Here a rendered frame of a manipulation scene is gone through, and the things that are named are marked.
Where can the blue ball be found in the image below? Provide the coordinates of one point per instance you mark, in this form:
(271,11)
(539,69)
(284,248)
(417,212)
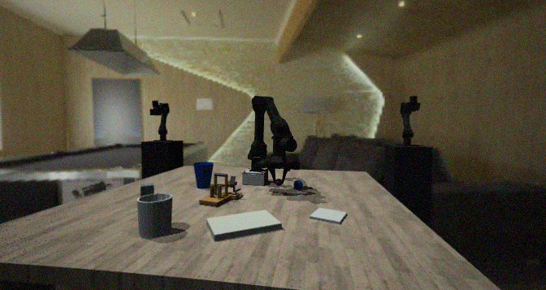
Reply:
(297,184)

